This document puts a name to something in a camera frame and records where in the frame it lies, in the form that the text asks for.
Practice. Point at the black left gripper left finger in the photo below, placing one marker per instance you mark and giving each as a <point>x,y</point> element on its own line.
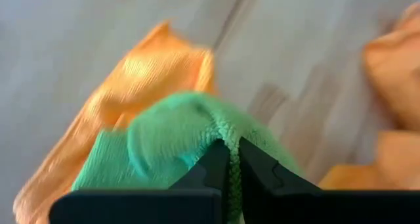
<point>183,204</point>

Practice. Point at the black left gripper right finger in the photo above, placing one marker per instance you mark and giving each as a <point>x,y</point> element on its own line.
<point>295,206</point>

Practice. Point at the green microfiber towel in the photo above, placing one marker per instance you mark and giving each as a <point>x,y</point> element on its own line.
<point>170,135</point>

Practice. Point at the orange microfiber towel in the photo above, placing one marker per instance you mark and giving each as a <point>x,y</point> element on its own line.
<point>147,76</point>
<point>393,79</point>
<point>377,171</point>

